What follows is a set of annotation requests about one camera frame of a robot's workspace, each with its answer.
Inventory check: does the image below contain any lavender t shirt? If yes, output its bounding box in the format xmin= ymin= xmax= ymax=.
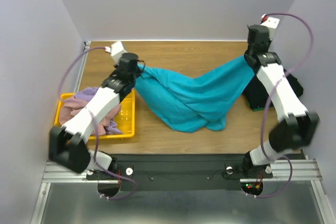
xmin=73 ymin=87 xmax=122 ymax=135

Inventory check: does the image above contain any folded black t shirt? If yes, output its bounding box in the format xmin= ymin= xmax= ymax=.
xmin=243 ymin=74 xmax=303 ymax=107

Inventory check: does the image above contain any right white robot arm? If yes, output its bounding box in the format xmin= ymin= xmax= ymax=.
xmin=241 ymin=25 xmax=320 ymax=177

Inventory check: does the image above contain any yellow plastic bin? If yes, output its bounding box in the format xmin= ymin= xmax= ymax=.
xmin=54 ymin=89 xmax=135 ymax=142

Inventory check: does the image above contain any pink t shirt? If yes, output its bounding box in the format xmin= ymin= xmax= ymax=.
xmin=59 ymin=96 xmax=121 ymax=128

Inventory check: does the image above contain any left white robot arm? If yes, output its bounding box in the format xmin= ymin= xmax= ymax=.
xmin=48 ymin=52 xmax=141 ymax=179

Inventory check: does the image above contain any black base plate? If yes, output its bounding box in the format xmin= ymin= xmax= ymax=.
xmin=54 ymin=153 xmax=309 ymax=192

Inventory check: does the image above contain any purple cable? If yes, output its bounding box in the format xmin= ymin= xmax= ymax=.
xmin=59 ymin=46 xmax=139 ymax=200
xmin=245 ymin=12 xmax=315 ymax=199

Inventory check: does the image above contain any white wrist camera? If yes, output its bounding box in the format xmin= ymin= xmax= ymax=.
xmin=104 ymin=41 xmax=127 ymax=64
xmin=260 ymin=14 xmax=280 ymax=40

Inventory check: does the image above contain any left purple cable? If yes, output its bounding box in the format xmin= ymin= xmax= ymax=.
xmin=59 ymin=46 xmax=139 ymax=200

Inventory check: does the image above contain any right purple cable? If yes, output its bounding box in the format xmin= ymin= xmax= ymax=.
xmin=245 ymin=12 xmax=315 ymax=199

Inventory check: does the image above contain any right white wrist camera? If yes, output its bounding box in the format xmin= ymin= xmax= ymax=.
xmin=260 ymin=14 xmax=280 ymax=40

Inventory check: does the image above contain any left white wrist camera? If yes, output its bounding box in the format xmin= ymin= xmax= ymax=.
xmin=104 ymin=41 xmax=127 ymax=64

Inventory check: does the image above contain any teal t shirt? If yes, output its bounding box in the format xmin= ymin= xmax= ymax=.
xmin=135 ymin=56 xmax=254 ymax=133

